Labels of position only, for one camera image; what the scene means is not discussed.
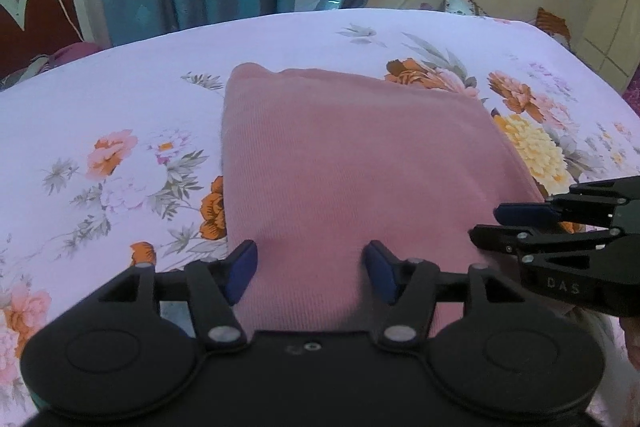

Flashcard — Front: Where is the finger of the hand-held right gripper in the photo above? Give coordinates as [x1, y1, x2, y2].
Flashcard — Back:
[469, 225, 623, 265]
[495, 176, 640, 227]

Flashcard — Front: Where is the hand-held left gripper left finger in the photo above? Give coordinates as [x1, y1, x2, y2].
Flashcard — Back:
[87, 240, 258, 352]

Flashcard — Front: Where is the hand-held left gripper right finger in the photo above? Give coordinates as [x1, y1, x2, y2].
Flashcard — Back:
[363, 241, 538, 352]

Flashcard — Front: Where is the pink knitted sweater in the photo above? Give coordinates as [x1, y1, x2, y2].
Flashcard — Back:
[220, 63, 546, 338]

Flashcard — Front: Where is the pile of colourful clothes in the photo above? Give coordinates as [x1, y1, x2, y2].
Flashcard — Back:
[0, 42, 103, 88]

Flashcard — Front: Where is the purple cloth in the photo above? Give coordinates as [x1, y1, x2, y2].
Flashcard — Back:
[621, 69, 640, 118]

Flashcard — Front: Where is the orange floral pillow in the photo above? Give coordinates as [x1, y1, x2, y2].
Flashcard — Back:
[534, 7, 572, 42]

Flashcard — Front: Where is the floral bedsheet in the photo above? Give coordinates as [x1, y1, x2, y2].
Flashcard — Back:
[0, 7, 640, 427]

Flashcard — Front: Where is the red and white chair back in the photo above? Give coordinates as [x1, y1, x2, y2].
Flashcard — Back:
[0, 0, 96, 78]

